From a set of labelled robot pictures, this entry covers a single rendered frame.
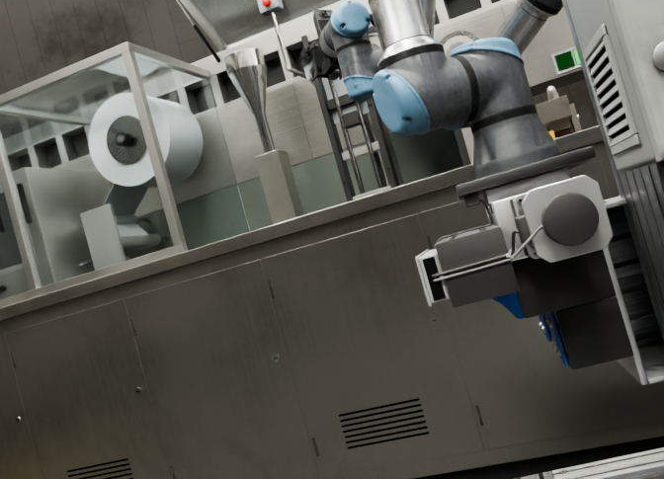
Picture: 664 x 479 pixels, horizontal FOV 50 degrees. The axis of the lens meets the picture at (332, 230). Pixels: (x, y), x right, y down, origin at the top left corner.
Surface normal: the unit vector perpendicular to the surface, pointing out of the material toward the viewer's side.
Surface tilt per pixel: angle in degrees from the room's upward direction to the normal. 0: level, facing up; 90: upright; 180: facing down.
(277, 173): 90
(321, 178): 90
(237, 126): 90
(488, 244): 90
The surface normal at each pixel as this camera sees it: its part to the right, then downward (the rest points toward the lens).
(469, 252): -0.19, 0.01
